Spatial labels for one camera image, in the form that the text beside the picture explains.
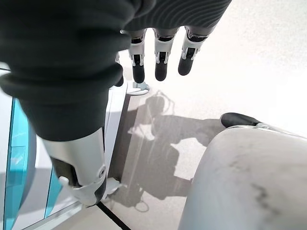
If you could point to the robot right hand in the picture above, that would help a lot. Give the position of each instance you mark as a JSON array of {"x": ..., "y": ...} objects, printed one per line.
[{"x": 60, "y": 60}]

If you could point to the blue front cart drawer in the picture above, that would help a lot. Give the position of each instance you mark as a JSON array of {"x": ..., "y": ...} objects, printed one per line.
[{"x": 54, "y": 191}]

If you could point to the white medical cart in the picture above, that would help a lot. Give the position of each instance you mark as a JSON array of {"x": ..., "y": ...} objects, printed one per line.
[{"x": 115, "y": 115}]

